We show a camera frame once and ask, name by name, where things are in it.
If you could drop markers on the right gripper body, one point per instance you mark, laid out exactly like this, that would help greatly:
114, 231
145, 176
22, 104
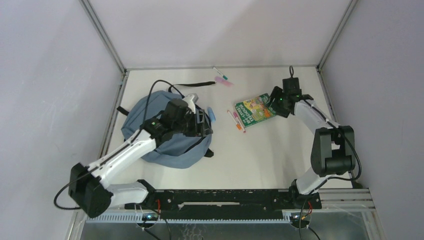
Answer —
281, 110

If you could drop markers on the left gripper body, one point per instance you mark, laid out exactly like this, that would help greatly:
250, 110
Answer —
187, 125

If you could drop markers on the green treehouse book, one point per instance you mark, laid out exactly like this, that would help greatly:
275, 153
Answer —
254, 110

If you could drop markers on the blue student backpack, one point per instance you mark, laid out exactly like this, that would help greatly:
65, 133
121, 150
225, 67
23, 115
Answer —
180, 151

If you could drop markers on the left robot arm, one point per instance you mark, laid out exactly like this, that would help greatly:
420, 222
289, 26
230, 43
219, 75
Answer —
91, 186

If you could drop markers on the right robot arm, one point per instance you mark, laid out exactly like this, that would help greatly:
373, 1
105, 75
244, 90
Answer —
332, 154

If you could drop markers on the blue eraser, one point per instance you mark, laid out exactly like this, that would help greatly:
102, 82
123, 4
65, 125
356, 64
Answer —
211, 114

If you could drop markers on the pink capped marker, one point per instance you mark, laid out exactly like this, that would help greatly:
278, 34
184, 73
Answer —
239, 121

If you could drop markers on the orange capped marker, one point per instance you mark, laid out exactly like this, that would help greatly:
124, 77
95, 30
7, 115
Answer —
234, 120

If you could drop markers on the pink eraser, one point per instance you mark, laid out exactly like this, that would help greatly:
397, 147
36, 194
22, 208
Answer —
223, 81

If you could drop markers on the teal capped marker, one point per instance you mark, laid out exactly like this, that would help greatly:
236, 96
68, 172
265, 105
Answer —
220, 73

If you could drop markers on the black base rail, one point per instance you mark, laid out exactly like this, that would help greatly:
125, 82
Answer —
225, 204

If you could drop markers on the aluminium frame profile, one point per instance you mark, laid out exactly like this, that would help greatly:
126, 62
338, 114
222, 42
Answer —
104, 36

